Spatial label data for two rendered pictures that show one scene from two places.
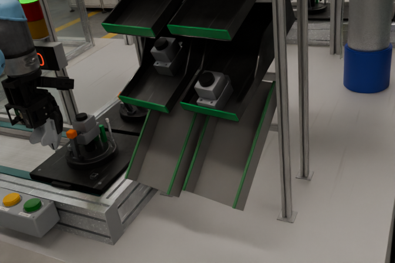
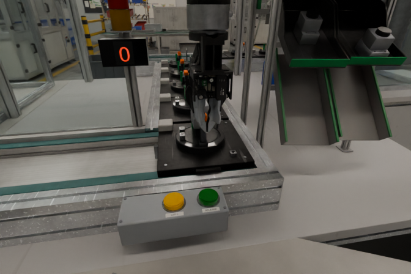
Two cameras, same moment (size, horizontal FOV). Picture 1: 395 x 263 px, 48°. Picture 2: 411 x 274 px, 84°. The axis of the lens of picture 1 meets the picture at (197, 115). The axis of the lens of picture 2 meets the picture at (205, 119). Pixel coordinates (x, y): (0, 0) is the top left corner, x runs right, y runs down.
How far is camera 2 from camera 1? 0.92 m
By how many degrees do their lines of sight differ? 35
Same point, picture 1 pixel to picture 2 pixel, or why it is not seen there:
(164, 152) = (298, 114)
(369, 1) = not seen: hidden behind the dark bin
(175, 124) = (295, 91)
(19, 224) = (199, 225)
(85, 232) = (248, 208)
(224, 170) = (350, 116)
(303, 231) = (364, 153)
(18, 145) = (80, 159)
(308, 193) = not seen: hidden behind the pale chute
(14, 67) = (222, 18)
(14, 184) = (147, 188)
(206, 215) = (304, 163)
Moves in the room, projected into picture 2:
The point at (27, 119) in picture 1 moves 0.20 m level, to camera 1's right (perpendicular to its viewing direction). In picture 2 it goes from (223, 88) to (287, 71)
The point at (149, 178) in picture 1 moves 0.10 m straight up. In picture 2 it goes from (295, 138) to (301, 103)
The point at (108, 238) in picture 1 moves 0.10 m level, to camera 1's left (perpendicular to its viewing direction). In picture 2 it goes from (275, 203) to (248, 225)
